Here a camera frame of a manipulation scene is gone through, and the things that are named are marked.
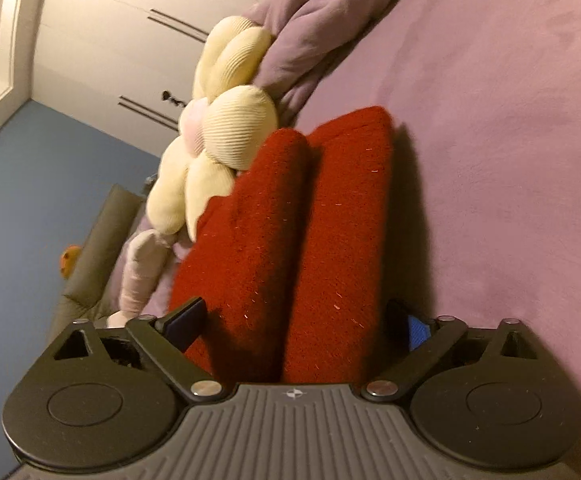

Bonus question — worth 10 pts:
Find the red knit cardigan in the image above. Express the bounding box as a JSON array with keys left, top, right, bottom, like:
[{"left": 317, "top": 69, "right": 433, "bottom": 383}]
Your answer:
[{"left": 170, "top": 106, "right": 393, "bottom": 385}]

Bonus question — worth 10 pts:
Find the pale pink plush toy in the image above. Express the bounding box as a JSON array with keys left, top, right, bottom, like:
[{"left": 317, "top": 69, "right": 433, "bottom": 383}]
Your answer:
[{"left": 106, "top": 229, "right": 176, "bottom": 328}]

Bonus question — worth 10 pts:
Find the orange plush toy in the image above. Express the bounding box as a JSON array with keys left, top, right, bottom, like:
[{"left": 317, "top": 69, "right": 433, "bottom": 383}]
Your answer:
[{"left": 59, "top": 245, "right": 82, "bottom": 280}]

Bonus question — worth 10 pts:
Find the grey-green sofa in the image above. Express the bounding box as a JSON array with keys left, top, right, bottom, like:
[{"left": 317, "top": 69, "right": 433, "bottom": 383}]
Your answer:
[{"left": 48, "top": 184, "right": 144, "bottom": 342}]

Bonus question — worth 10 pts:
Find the cream flower-shaped pillow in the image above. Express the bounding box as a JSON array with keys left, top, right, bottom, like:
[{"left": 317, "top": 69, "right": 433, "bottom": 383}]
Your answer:
[{"left": 146, "top": 16, "right": 278, "bottom": 244}]

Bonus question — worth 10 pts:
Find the purple bed sheet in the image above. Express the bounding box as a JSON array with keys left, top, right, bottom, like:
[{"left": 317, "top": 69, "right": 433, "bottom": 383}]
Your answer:
[{"left": 105, "top": 0, "right": 581, "bottom": 480}]

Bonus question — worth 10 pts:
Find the white wardrobe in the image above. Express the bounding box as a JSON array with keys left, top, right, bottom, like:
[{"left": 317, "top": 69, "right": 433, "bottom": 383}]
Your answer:
[{"left": 0, "top": 0, "right": 258, "bottom": 155}]

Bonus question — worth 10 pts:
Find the purple rumpled duvet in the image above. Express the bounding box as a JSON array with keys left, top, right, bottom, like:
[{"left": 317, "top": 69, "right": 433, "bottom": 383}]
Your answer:
[{"left": 245, "top": 0, "right": 399, "bottom": 126}]

